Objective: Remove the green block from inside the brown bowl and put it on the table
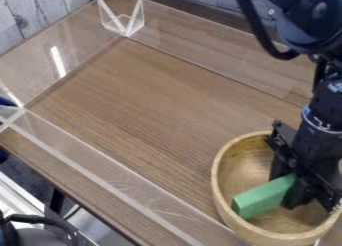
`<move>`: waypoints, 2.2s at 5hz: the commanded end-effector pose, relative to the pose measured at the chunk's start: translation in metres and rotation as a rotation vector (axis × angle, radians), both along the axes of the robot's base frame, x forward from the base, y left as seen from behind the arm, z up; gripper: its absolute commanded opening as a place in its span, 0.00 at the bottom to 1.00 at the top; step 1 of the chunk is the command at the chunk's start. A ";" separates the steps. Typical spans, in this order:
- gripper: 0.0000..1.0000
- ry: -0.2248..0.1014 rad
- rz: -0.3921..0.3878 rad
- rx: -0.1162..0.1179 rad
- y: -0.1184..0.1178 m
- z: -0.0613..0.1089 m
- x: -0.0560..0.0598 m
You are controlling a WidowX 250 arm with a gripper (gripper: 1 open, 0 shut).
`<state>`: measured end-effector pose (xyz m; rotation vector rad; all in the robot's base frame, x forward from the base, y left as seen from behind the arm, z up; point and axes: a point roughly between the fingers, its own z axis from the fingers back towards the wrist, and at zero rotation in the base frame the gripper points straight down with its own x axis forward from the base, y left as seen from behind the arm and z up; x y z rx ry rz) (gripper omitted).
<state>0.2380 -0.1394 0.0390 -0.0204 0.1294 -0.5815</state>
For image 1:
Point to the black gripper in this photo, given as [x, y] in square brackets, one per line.
[307, 152]

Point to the green rectangular block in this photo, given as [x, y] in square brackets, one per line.
[263, 197]

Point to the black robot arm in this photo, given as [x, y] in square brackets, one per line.
[309, 26]

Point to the light wooden bowl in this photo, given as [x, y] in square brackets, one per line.
[239, 169]

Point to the black table leg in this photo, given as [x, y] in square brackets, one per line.
[56, 201]

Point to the clear acrylic wall panels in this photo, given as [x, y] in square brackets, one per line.
[119, 118]

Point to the clear acrylic corner bracket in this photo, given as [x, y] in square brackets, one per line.
[122, 24]

